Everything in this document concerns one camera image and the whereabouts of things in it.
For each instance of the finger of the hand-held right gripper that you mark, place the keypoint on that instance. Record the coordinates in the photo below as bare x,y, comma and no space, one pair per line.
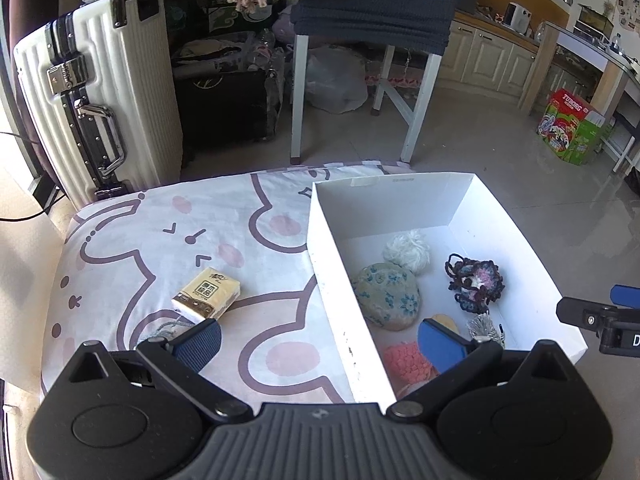
627,294
582,310

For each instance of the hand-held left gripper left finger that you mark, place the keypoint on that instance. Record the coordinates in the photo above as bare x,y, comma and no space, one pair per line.
200,344

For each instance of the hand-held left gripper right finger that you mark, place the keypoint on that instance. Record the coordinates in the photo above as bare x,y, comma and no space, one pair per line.
440,346

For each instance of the blue-grey knitted piece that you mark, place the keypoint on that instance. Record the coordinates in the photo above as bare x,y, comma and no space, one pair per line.
165,329

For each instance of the pink crochet piece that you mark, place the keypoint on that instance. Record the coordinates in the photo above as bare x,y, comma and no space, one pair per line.
405,365

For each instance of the dark crochet piece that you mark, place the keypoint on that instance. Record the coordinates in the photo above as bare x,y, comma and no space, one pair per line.
475,282

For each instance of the blue floral fabric pouch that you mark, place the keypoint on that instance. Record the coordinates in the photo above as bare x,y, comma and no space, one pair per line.
385,297

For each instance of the white fluffy pom pom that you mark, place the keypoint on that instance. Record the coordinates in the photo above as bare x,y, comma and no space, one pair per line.
410,252

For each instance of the white cardboard box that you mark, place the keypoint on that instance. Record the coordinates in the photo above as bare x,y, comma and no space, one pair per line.
400,205

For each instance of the beige tissue pack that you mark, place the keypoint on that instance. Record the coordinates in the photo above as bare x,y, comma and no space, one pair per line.
207,292

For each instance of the cartoon printed bed sheet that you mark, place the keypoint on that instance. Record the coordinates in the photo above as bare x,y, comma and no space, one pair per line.
150,210

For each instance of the green printed carton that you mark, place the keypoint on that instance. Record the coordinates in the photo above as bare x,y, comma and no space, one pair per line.
575,130

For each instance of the black case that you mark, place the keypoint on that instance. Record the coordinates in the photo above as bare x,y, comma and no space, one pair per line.
220,105

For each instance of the wooden glass-top counter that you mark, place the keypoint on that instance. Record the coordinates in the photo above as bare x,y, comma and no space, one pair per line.
542,65

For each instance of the white ribbed suitcase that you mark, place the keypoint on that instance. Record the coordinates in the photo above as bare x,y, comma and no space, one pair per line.
130,85

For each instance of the floral patterned mat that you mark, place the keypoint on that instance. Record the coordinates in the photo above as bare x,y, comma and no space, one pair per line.
400,80

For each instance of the cream kitchen cabinets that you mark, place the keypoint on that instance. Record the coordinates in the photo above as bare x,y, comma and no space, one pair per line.
495,55

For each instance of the translucent plastic bag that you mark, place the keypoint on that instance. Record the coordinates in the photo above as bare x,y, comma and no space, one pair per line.
335,80

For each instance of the white kitchen appliance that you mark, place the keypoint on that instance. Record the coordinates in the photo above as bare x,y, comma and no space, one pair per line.
515,15

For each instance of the dark blue draped cloth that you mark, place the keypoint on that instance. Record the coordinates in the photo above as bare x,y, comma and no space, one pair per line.
375,5

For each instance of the white table frame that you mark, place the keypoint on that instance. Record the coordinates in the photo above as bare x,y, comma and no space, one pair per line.
299,100

